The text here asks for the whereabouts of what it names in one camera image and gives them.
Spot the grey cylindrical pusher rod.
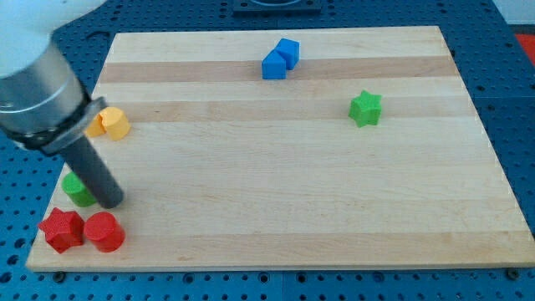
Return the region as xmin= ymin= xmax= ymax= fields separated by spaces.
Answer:
xmin=59 ymin=136 xmax=125 ymax=209

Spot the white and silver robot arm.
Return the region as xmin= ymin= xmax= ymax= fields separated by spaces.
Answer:
xmin=1 ymin=0 xmax=107 ymax=155

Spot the green star block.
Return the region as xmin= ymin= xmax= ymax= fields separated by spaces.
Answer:
xmin=348 ymin=90 xmax=382 ymax=128

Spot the green cylinder block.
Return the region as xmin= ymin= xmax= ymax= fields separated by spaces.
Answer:
xmin=61 ymin=172 xmax=96 ymax=207

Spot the wooden board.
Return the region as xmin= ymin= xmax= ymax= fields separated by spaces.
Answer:
xmin=27 ymin=26 xmax=534 ymax=272

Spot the blue cube block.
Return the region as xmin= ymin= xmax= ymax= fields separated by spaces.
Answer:
xmin=275 ymin=38 xmax=300 ymax=70

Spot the red cylinder block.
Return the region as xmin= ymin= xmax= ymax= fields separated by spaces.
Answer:
xmin=84 ymin=212 xmax=125 ymax=253

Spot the blue pentagon block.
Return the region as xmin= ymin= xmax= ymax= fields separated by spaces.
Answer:
xmin=262 ymin=50 xmax=287 ymax=79

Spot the yellow heart block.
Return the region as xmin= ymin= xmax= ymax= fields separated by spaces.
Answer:
xmin=84 ymin=107 xmax=131 ymax=141

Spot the red star block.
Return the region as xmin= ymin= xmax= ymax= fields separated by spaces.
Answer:
xmin=38 ymin=207 xmax=84 ymax=253

